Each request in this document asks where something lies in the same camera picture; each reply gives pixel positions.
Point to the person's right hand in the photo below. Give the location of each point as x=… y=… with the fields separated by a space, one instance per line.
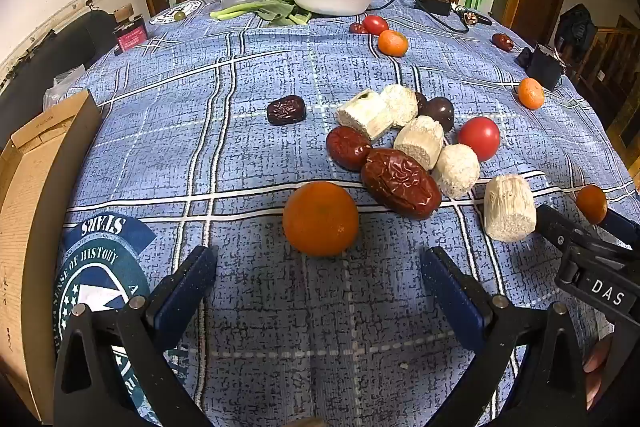
x=597 y=372

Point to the wooden chair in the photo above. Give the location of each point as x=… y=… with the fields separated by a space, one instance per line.
x=612 y=57

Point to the small black item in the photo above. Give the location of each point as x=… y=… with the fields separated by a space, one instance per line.
x=523 y=57

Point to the green leafy vegetable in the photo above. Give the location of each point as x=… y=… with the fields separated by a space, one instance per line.
x=272 y=9

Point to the black box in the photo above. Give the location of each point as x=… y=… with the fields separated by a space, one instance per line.
x=545 y=67

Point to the black sofa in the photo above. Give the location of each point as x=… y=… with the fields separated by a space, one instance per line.
x=50 y=57

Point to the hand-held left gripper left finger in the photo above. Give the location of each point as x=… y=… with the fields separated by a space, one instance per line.
x=192 y=282

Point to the dark wrinkled jujube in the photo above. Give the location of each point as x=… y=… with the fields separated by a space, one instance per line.
x=286 y=111

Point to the large red jujube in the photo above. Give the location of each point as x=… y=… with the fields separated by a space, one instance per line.
x=400 y=182

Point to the large tangerine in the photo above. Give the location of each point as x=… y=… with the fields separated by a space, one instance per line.
x=320 y=218

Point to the black power plug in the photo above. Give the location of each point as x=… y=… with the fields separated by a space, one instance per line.
x=470 y=17

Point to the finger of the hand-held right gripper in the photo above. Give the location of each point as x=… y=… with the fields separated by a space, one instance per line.
x=560 y=224
x=622 y=229

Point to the blue plaid tablecloth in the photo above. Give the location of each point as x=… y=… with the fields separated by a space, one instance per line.
x=200 y=132

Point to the red tomato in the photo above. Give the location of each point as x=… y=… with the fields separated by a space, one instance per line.
x=375 y=24
x=479 y=138

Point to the black power adapter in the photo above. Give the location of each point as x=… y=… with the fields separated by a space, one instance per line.
x=432 y=3

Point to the peeled sugarcane piece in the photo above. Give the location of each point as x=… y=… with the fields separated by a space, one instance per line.
x=419 y=142
x=509 y=209
x=456 y=171
x=401 y=104

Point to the dark plum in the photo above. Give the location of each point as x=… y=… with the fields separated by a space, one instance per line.
x=440 y=113
x=421 y=102

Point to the clear plastic bag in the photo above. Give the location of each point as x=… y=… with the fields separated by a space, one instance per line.
x=60 y=92

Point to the red tin can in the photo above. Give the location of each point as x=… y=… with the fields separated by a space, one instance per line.
x=131 y=38

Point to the white cut corn block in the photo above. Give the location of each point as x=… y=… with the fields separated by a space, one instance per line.
x=365 y=114

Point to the small tangerine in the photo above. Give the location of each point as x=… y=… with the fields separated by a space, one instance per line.
x=392 y=43
x=531 y=93
x=591 y=203

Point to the cardboard box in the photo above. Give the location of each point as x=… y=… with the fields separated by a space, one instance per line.
x=30 y=207

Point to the small green fruit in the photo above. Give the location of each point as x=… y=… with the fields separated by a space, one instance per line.
x=179 y=15

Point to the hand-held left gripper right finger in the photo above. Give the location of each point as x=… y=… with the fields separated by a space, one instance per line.
x=445 y=287

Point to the black backpack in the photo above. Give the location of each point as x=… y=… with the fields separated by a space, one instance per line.
x=575 y=29

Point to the small red jujube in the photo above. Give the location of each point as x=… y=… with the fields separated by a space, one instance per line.
x=356 y=28
x=501 y=41

